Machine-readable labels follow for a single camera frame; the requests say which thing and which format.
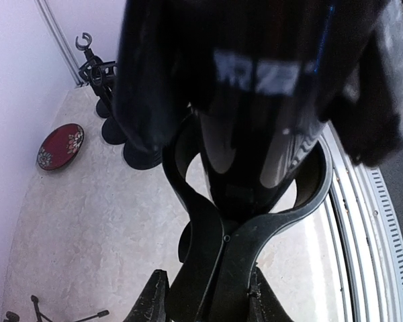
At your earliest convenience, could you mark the red floral plate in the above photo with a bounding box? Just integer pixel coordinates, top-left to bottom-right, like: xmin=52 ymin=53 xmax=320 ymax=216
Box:
xmin=36 ymin=123 xmax=85 ymax=171

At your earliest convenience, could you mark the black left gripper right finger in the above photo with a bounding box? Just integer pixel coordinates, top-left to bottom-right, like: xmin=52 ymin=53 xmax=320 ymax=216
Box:
xmin=248 ymin=268 xmax=293 ymax=322

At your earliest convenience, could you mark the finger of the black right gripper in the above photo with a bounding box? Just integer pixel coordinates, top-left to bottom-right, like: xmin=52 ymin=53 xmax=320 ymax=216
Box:
xmin=318 ymin=1 xmax=403 ymax=166

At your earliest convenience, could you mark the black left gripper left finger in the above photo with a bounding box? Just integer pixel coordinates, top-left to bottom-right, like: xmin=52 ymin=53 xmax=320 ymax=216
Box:
xmin=124 ymin=269 xmax=170 ymax=322

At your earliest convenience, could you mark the aluminium front rail frame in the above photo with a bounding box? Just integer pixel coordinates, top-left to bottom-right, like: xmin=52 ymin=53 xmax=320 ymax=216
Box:
xmin=322 ymin=125 xmax=403 ymax=321

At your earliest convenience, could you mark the right aluminium corner post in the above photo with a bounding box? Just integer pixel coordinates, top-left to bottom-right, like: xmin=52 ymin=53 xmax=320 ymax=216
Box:
xmin=34 ymin=0 xmax=85 ymax=87

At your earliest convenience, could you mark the black short stand orange mic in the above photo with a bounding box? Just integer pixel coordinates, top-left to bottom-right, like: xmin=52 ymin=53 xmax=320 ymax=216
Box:
xmin=123 ymin=136 xmax=164 ymax=170

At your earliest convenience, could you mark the black tall round-base stand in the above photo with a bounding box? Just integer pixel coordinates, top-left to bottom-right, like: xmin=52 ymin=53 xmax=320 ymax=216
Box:
xmin=163 ymin=116 xmax=332 ymax=321

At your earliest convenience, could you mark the black tripod microphone stand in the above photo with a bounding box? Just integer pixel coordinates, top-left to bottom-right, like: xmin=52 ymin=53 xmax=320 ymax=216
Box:
xmin=2 ymin=294 xmax=110 ymax=322

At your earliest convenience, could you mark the black microphone orange end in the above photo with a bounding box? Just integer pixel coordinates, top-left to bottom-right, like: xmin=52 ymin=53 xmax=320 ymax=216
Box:
xmin=114 ymin=0 xmax=380 ymax=219

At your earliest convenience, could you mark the black short stand purple mic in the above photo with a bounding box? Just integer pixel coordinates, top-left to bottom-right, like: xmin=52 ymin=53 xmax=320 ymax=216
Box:
xmin=89 ymin=61 xmax=127 ymax=145

